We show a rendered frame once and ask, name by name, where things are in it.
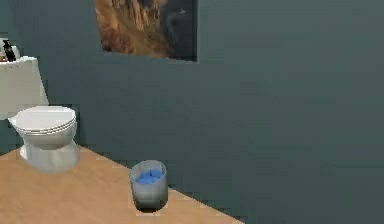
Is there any grey bin with blue liner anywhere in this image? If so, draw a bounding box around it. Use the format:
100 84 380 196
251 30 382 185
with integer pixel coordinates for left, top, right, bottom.
129 159 169 212

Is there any white toilet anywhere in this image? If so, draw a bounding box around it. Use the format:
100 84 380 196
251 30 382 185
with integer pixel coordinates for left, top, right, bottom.
0 55 81 174

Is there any black bottle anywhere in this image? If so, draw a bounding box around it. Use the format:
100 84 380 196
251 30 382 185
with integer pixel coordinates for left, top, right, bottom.
2 39 17 63

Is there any brown framed wall picture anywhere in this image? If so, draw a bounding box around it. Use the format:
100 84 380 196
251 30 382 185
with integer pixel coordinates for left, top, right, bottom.
94 0 199 63

